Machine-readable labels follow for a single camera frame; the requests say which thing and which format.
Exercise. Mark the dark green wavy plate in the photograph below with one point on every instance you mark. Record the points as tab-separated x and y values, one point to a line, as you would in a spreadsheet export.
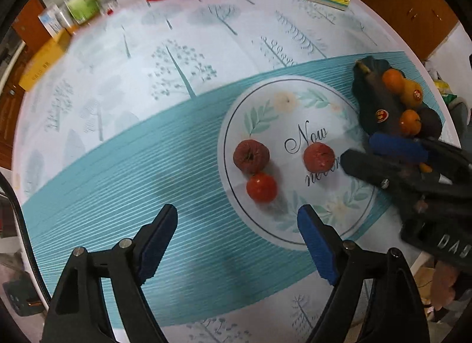
390	103

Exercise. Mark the orange tangerine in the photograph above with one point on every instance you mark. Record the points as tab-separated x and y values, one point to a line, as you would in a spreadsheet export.
410	123
394	81

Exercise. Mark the green label bottle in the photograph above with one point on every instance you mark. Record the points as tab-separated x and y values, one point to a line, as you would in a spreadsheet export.
82	11

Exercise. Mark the wrinkled dark red fruit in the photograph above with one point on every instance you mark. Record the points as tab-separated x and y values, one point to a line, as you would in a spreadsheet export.
251	156

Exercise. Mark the red cherry tomato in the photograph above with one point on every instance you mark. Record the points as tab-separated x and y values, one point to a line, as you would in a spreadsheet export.
262	188

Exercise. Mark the yellow orange with sticker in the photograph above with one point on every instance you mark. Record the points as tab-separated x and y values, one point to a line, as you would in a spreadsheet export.
412	94

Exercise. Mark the overripe dark banana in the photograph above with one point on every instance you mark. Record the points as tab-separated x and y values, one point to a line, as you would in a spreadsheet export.
379	110

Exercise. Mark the person right hand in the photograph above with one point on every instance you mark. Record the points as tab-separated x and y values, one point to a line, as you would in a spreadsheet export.
442	292

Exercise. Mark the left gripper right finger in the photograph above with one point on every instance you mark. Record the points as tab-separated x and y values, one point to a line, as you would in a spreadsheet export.
394	312

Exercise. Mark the tree print tablecloth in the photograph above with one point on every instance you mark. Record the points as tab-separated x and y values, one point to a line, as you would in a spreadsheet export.
147	107

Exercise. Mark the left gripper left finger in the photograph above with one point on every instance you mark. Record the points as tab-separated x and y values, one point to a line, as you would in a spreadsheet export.
77	311

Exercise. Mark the small white box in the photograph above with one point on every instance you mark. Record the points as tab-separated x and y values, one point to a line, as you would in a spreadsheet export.
53	20

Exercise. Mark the dark avocado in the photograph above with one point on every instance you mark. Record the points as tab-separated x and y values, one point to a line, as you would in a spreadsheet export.
431	124

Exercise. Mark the yellow flat box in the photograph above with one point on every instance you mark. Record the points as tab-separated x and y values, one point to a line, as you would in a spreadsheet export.
44	59

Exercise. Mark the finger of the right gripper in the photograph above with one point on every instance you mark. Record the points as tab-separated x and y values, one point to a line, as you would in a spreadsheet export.
396	178
446	159

